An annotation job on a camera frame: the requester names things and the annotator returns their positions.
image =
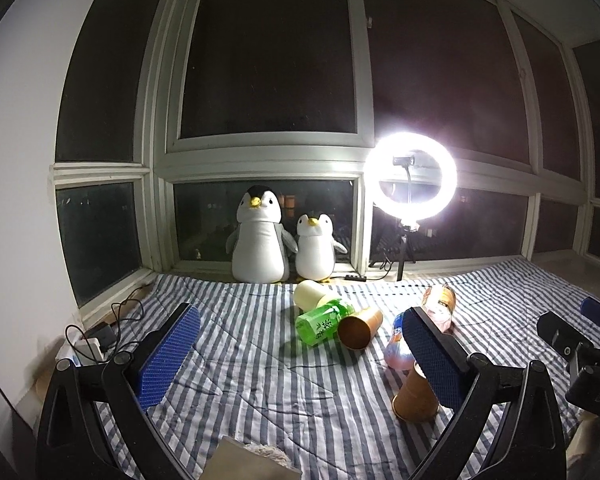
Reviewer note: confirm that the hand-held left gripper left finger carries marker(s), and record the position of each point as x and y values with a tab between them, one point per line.
170	355

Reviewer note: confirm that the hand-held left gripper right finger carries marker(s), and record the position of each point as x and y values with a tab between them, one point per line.
435	360

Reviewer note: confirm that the brown paper cup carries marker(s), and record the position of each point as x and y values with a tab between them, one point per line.
358	329
414	397

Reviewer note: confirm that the pink drink bottle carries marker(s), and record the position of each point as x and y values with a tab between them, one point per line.
397	350

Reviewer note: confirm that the brown label drink bottle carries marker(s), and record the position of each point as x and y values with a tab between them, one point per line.
440	305

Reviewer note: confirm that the black power adapter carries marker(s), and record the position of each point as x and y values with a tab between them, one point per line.
101	334

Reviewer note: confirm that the white power strip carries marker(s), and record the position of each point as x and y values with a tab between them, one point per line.
87	349

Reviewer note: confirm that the striped blanket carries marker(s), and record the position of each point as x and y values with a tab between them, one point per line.
260	370

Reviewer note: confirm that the black tripod stand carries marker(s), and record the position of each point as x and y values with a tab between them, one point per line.
404	255

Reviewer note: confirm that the green drink bottle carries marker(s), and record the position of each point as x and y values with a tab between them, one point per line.
322	322

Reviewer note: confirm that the grey cardboard piece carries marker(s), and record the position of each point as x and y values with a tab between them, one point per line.
245	465

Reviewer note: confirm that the white fluffy cloth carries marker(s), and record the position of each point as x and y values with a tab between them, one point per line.
266	451

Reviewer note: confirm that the large penguin plush toy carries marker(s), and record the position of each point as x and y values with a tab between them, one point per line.
257	245

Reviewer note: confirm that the small penguin plush toy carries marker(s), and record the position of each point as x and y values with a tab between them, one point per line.
316	255

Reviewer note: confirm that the white window frame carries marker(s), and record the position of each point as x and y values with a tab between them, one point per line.
260	160

